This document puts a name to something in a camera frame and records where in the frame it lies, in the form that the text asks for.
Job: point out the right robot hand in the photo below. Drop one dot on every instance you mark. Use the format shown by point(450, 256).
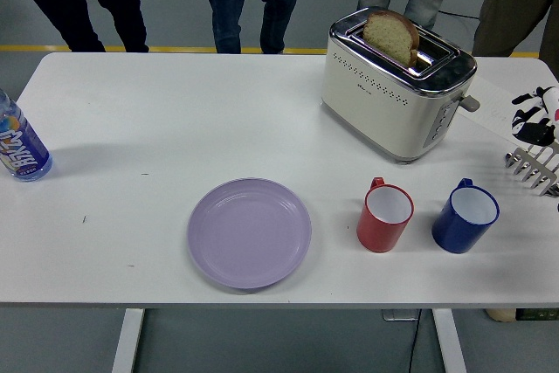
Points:
point(535, 128)

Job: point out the purple round plate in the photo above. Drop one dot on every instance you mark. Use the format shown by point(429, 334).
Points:
point(249, 233)

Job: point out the grey toaster lever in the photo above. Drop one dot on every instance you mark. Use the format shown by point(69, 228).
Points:
point(471, 103)

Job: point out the metal toast rack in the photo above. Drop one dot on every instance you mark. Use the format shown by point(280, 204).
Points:
point(530, 167)

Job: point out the bread slice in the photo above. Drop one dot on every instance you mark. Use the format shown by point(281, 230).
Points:
point(388, 36)

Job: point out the black table control panel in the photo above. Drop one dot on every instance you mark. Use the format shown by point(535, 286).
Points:
point(537, 314)

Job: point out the beige rounded object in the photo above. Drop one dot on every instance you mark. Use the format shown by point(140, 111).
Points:
point(501, 314)

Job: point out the grey table bracket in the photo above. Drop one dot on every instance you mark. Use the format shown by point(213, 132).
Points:
point(397, 315)

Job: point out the white table leg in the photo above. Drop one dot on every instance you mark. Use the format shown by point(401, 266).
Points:
point(127, 342)
point(449, 342)

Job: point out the red enamel mug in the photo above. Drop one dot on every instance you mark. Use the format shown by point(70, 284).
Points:
point(375, 233)

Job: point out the cream and chrome toaster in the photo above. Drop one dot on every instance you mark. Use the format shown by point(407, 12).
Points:
point(384, 115)

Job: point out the blue label water bottle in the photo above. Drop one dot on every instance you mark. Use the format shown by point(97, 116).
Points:
point(22, 146)

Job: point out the blue enamel mug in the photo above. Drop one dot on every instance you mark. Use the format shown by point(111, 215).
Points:
point(452, 233)

